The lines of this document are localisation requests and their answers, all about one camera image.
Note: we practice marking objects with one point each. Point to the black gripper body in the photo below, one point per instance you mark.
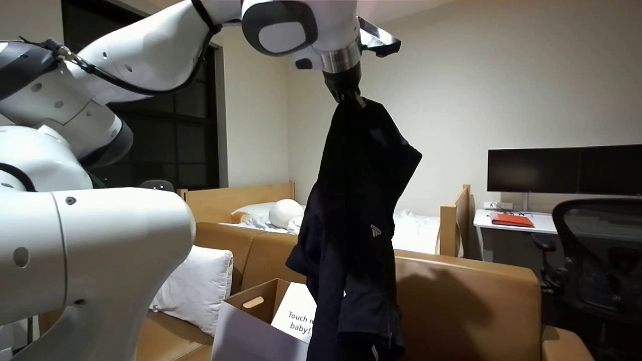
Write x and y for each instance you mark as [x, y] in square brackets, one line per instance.
[343, 83]

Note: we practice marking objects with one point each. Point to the black jersey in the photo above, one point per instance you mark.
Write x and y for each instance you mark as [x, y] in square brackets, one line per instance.
[362, 201]

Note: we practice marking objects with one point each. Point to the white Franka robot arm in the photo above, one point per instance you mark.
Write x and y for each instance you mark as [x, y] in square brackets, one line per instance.
[101, 254]

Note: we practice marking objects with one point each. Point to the white cardboard box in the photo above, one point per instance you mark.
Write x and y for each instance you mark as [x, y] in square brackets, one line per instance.
[233, 338]

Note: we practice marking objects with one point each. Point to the round white cushion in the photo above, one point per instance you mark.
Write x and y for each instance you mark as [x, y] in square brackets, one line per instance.
[286, 214]

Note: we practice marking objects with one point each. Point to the white bed sheet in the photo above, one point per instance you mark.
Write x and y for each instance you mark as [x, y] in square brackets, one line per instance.
[257, 214]

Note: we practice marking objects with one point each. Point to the wooden bed headboard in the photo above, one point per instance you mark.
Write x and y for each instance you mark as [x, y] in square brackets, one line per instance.
[222, 201]

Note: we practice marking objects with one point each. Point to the wooden bed footboard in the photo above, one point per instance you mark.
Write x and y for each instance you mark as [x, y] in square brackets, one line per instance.
[457, 224]

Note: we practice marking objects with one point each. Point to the dark window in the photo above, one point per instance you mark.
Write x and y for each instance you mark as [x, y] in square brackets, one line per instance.
[173, 140]

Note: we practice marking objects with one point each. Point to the small white desk item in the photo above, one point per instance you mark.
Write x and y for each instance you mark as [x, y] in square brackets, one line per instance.
[499, 205]

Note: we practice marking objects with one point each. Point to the red book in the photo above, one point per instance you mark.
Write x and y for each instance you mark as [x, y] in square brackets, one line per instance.
[512, 220]

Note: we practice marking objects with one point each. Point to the white desk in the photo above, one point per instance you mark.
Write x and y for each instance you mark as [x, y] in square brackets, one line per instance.
[514, 232]

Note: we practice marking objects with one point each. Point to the white printed card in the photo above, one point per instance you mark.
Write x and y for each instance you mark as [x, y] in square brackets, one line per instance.
[291, 313]

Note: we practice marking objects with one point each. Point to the black flat monitor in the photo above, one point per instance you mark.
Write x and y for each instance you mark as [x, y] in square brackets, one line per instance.
[569, 169]

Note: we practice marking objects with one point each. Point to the white dotted square pillow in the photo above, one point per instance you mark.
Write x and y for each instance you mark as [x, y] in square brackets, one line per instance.
[194, 287]

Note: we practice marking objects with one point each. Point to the black mesh office chair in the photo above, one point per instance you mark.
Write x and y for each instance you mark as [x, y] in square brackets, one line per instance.
[599, 267]

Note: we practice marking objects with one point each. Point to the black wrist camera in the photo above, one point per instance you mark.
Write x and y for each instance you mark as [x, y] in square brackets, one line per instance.
[378, 36]

